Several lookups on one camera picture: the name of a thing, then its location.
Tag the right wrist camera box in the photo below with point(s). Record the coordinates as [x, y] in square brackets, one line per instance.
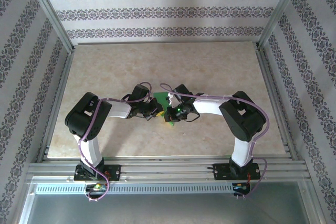
[183, 90]

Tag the aluminium frame post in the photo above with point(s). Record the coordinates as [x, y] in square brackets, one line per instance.
[51, 11]
[278, 11]

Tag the grey metal sheet panel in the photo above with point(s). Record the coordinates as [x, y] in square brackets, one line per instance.
[168, 211]

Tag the aluminium side rail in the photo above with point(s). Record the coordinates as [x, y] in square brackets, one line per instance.
[275, 103]
[58, 103]

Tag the small circuit board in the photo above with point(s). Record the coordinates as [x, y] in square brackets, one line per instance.
[97, 187]
[240, 186]

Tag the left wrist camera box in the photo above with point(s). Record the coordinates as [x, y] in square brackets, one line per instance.
[139, 93]

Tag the aluminium mounting rail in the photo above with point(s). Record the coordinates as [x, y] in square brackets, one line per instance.
[168, 169]

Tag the thin aluminium edge rail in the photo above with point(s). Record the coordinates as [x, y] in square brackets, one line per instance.
[168, 42]

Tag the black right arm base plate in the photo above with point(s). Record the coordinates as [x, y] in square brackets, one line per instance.
[220, 171]

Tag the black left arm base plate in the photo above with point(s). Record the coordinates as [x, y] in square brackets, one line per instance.
[113, 172]

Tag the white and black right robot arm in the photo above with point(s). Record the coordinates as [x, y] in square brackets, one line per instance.
[241, 119]

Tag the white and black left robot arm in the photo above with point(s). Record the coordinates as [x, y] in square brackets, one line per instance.
[118, 110]

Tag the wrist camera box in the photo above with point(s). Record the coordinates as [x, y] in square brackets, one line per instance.
[139, 93]
[183, 90]

